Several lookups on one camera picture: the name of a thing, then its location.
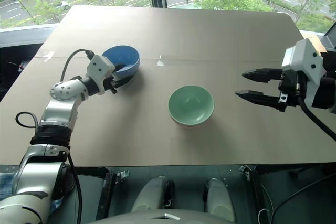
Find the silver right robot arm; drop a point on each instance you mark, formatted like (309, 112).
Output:
(326, 91)

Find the blue bowl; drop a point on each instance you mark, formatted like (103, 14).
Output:
(131, 58)

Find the grey robot leg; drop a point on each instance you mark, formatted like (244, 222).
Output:
(151, 195)
(219, 200)

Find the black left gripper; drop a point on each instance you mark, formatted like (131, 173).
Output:
(111, 83)

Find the clear tape strip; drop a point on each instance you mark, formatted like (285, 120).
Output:
(160, 62)
(48, 56)

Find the black table frame leg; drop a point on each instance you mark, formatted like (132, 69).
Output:
(105, 195)
(256, 190)

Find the green bowl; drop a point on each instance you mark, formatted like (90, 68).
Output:
(191, 104)

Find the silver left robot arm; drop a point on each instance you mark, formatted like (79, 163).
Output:
(60, 108)

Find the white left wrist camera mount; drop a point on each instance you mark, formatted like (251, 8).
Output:
(101, 72)

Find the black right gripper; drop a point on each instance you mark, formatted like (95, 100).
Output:
(290, 90)

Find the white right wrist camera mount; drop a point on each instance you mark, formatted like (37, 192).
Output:
(305, 58)

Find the grey left robot leg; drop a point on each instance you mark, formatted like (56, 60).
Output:
(151, 195)

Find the grey right robot leg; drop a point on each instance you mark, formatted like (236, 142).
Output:
(219, 200)

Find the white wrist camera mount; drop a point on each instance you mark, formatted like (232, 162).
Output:
(305, 58)
(101, 72)

